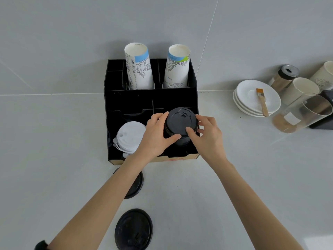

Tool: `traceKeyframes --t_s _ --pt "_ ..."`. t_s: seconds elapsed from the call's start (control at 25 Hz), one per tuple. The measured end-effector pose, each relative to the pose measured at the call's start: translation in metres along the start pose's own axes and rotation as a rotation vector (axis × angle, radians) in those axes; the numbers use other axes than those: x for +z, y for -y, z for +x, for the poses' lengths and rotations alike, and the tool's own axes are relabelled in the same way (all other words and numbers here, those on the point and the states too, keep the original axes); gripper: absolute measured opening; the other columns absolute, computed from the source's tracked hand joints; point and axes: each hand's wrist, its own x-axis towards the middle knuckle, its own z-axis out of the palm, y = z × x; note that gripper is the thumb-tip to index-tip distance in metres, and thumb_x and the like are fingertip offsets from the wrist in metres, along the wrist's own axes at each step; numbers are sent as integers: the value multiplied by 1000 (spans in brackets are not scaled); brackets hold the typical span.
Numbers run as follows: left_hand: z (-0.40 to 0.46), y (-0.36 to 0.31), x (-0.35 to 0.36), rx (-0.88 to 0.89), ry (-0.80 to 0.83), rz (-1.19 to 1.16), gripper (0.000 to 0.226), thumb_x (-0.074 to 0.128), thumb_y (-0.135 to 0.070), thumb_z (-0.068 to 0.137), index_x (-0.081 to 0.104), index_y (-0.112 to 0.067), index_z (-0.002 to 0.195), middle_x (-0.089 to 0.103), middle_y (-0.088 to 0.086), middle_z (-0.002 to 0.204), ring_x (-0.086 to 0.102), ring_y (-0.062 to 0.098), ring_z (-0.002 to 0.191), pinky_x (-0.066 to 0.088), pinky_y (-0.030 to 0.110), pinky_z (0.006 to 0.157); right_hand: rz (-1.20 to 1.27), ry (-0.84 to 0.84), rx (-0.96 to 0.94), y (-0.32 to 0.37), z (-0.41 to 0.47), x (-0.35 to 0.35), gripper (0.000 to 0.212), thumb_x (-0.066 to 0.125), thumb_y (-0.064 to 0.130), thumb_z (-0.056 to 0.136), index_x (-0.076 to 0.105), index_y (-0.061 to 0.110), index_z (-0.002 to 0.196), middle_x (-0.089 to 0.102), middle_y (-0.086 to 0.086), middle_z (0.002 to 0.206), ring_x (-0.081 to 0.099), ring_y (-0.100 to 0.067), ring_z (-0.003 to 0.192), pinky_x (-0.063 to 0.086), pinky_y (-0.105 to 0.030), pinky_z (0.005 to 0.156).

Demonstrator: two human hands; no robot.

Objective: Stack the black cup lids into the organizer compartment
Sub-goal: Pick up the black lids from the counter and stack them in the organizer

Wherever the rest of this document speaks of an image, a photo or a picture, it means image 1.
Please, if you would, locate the person's right hand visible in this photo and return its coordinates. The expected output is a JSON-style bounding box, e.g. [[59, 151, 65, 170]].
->
[[185, 114, 228, 167]]

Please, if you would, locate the stack of white lids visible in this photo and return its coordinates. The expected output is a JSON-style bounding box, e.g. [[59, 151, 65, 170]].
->
[[112, 121, 147, 158]]

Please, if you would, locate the black plastic cup lid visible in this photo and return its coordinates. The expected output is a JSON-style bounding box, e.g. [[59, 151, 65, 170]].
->
[[112, 166, 144, 200], [164, 107, 198, 136], [114, 208, 153, 250]]

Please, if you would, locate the person's left hand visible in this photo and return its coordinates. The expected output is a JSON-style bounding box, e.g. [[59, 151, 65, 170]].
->
[[133, 111, 182, 164]]

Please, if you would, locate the blue printed paper cup stack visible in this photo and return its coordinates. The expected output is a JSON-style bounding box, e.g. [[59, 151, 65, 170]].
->
[[124, 42, 155, 90]]

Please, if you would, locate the white paper cup line print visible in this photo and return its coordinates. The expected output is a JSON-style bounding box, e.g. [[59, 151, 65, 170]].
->
[[309, 61, 333, 91]]

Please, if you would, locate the plain white paper cup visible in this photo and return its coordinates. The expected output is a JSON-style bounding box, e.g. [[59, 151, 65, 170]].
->
[[281, 77, 320, 106]]

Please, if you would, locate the brown spice jar black cap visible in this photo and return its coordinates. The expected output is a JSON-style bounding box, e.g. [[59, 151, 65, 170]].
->
[[268, 65, 300, 94]]

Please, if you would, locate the clear jar with brown powder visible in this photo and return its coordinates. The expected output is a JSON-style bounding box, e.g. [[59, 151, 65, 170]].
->
[[272, 93, 333, 134]]

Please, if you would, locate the person's left forearm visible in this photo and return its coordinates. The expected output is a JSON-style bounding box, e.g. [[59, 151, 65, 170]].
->
[[46, 153, 155, 250]]

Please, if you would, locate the black box appliance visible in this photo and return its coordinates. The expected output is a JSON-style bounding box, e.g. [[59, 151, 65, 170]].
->
[[309, 90, 333, 130]]

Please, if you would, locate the person's right forearm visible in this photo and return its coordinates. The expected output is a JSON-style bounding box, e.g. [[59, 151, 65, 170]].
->
[[211, 158, 305, 250]]

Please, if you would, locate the wooden handle brush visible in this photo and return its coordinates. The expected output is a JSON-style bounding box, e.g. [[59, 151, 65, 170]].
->
[[256, 88, 270, 117]]

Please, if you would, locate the white saucer plate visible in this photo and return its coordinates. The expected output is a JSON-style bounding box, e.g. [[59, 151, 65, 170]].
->
[[234, 97, 272, 118], [235, 80, 282, 115], [233, 90, 276, 116]]

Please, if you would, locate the black cup organizer box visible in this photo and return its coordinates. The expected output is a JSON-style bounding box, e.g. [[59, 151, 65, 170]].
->
[[103, 58, 200, 166]]

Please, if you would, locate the blue green printed cup stack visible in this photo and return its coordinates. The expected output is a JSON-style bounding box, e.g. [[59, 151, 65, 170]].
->
[[162, 44, 191, 89]]

